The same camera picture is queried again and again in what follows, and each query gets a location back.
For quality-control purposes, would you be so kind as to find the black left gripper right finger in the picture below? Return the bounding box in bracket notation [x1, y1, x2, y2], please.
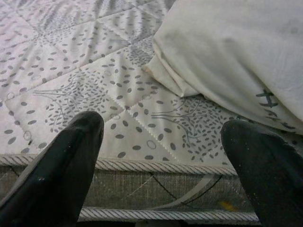
[220, 119, 303, 227]

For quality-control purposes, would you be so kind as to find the white pillow with writing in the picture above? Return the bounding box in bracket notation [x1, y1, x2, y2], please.
[142, 0, 303, 135]

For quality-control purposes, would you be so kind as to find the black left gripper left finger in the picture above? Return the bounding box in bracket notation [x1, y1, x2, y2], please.
[0, 111, 105, 227]

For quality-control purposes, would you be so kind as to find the white quilted mattress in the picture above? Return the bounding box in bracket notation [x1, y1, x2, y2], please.
[0, 0, 303, 220]

